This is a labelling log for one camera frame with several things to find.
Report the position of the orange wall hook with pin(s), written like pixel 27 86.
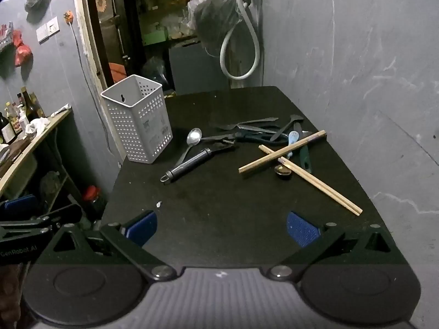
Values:
pixel 69 16

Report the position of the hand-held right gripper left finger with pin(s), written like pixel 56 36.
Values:
pixel 142 228

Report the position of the pale door frame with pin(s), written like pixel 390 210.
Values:
pixel 82 24

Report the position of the red lid jar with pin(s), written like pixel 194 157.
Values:
pixel 91 193

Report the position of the group of bottles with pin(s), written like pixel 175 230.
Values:
pixel 29 106

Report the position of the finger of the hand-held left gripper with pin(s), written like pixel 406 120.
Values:
pixel 63 214
pixel 20 204

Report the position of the shiny metal spoon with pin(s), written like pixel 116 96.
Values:
pixel 194 136

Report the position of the plain metal spoon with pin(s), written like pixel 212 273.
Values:
pixel 291 120

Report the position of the grey cabinet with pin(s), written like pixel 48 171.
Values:
pixel 195 68

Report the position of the green box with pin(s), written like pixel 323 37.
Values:
pixel 154 37

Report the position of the white cloth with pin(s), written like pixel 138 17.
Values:
pixel 37 125

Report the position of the white perforated utensil basket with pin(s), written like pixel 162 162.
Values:
pixel 137 126

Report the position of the dark wooden door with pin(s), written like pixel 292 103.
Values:
pixel 113 24

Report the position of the white tube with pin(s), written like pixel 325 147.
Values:
pixel 61 109

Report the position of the grey hanging bag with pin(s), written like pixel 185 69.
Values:
pixel 37 1

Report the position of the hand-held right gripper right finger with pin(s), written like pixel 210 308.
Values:
pixel 301 229

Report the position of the blue white ceramic spoon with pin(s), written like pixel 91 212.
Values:
pixel 292 137

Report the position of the red bag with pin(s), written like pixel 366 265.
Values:
pixel 4 31
pixel 22 53

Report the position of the small metal spoon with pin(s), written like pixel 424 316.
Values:
pixel 283 172

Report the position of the white plastic bag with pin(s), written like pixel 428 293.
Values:
pixel 176 27

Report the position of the wooden side shelf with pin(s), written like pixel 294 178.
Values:
pixel 56 118

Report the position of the hanging clear plastic bag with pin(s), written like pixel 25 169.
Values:
pixel 212 17

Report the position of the black plastic bag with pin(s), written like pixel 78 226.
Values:
pixel 154 72

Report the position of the white wall switch plate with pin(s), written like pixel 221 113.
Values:
pixel 48 30

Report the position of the person's left forearm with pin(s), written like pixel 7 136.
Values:
pixel 10 291

